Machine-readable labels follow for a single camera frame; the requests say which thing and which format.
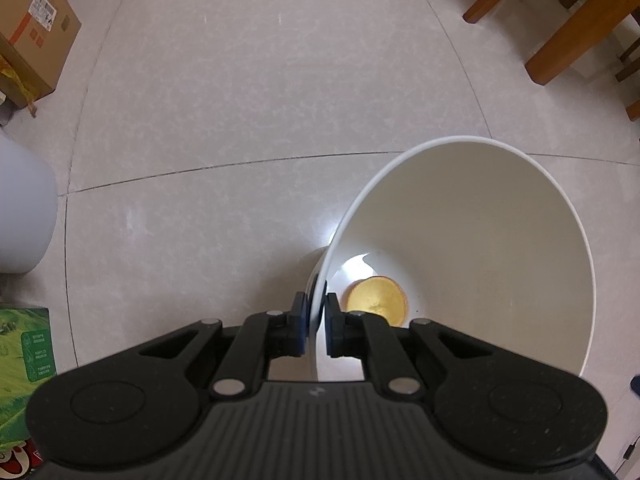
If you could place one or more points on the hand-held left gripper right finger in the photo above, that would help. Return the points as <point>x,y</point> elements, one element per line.
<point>330,322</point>

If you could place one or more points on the green printed carton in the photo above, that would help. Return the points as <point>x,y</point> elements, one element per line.
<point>25,370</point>

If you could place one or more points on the wooden chair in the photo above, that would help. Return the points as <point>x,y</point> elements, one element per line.
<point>632,67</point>

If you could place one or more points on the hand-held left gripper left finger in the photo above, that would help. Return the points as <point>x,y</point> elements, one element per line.
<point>300,322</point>

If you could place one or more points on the red printed packet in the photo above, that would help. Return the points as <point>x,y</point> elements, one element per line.
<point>17,462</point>

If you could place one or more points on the golden round disc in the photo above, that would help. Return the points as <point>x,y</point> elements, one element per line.
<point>375,300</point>

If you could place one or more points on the brown cardboard box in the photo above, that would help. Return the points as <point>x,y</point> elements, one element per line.
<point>35,35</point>

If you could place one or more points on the white round container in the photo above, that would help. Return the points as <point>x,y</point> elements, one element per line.
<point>22,200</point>

